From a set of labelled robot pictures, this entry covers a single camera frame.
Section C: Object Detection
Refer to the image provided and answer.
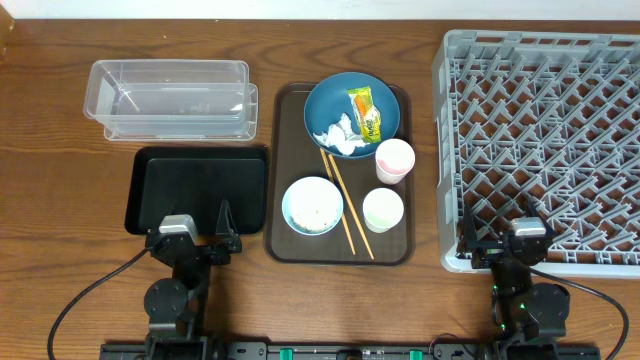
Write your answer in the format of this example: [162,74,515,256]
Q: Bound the light blue bowl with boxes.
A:
[281,176,344,236]

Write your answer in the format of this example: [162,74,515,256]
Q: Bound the rice leftovers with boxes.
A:
[290,199,338,234]

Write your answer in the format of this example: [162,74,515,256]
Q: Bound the white cup green inside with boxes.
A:
[363,188,404,233]

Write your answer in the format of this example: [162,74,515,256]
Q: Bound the white cup pink inside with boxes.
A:
[375,139,416,185]

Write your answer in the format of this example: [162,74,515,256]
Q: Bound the white tissue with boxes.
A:
[313,113,367,156]

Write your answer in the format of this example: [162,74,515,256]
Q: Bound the green orange snack wrapper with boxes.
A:
[347,86,382,143]

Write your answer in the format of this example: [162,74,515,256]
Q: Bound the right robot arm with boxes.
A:
[457,204,570,359]

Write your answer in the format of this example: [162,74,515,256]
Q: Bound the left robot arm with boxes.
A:
[144,199,242,360]

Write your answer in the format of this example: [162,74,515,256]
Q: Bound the black food waste tray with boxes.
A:
[124,146,268,236]

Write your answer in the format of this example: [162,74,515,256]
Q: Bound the grey dishwasher rack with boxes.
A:
[432,30,639,279]

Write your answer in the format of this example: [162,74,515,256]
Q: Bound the clear plastic waste bin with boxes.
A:
[83,59,258,142]

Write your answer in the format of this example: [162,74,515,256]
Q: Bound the brown serving tray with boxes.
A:
[264,83,415,266]

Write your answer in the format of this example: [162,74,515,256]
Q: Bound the wooden chopstick left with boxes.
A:
[319,147,357,256]

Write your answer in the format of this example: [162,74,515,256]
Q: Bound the wooden chopstick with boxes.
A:
[319,147,357,256]
[328,154,375,260]

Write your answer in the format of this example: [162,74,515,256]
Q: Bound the wooden chopstick right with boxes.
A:
[328,154,375,260]

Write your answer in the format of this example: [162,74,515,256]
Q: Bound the dark blue plate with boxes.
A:
[304,72,402,159]

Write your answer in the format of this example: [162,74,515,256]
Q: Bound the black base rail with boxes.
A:
[98,341,601,360]

